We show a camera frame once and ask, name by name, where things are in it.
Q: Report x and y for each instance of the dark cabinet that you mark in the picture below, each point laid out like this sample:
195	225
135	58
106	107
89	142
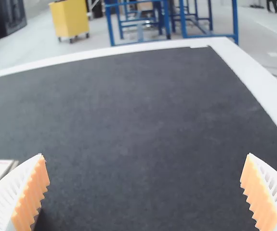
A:
13	16

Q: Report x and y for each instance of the yellow wheeled cart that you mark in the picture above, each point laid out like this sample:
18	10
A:
69	19

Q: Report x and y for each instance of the black mat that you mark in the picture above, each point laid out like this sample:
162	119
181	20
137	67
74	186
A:
133	115

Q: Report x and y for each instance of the person's legs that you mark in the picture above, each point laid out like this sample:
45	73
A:
273	6

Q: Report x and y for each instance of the blue workbench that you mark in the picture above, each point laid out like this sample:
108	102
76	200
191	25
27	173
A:
110	24
235	21

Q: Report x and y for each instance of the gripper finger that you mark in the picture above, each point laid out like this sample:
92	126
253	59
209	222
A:
270	199
10	204

